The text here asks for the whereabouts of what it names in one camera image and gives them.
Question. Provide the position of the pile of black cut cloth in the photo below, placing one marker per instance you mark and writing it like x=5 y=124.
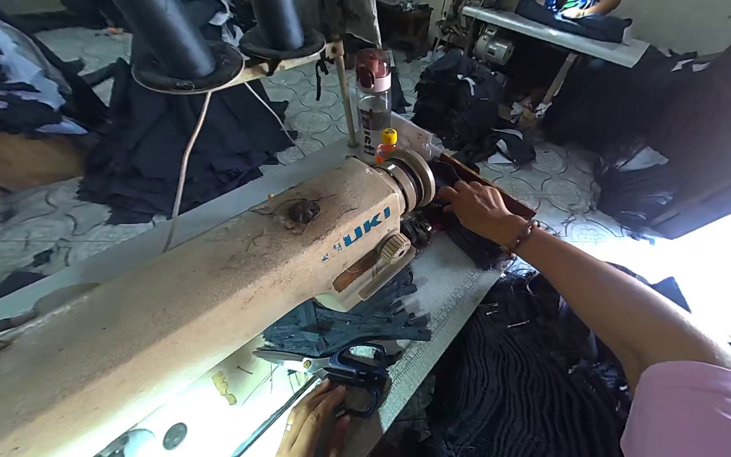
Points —
x=194 y=152

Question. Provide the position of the black garment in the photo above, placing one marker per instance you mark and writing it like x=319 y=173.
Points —
x=562 y=22

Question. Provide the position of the yellow tape scrap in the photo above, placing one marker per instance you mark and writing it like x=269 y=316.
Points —
x=223 y=387

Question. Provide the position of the black fabric bundle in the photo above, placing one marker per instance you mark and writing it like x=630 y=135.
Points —
x=457 y=95

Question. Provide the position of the large heap of black fabric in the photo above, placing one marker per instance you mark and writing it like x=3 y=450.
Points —
x=600 y=120

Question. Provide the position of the heap of black fabric pieces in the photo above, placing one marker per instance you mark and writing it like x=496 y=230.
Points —
x=470 y=244

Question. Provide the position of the pile of ribbed black fabric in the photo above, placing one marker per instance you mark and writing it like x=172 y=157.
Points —
x=518 y=374

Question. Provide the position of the clear bottle with pink lid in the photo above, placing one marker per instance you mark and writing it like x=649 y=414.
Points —
x=373 y=101

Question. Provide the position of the small bottle with yellow cap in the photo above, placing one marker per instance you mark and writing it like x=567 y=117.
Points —
x=386 y=146

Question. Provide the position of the brown wooden tray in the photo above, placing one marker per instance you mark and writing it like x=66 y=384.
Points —
x=505 y=198

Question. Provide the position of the person's left hand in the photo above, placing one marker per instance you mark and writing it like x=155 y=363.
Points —
x=307 y=422

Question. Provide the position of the dark wooden stool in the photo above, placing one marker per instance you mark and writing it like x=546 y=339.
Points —
x=405 y=28

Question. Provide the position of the metal thread stand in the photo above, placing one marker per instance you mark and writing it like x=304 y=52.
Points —
x=343 y=95

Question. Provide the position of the sewing table with motor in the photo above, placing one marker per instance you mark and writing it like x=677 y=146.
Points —
x=549 y=32

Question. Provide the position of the person's right forearm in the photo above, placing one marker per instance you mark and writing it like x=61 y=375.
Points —
x=594 y=285

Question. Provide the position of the person's right hand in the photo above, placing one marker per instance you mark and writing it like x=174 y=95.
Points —
x=484 y=208

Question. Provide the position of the long dark strip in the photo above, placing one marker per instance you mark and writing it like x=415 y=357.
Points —
x=276 y=416

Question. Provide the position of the white sewing table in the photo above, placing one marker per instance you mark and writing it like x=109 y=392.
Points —
x=441 y=279

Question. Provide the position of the clear plastic bag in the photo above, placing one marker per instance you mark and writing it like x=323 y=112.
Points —
x=413 y=136

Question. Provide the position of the person's left fingers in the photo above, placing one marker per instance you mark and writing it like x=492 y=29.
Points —
x=316 y=401

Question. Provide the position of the person's right fingers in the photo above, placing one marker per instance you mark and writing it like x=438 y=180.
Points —
x=460 y=191

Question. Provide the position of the brown wooden bench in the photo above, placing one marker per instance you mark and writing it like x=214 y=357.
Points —
x=16 y=158

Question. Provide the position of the pile of dark fabric strips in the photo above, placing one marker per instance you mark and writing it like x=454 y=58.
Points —
x=340 y=327

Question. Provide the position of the heap of black and white fabric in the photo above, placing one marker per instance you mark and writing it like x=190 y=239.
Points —
x=10 y=82

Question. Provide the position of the beige sewing machine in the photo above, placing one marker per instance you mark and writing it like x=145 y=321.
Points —
x=213 y=285

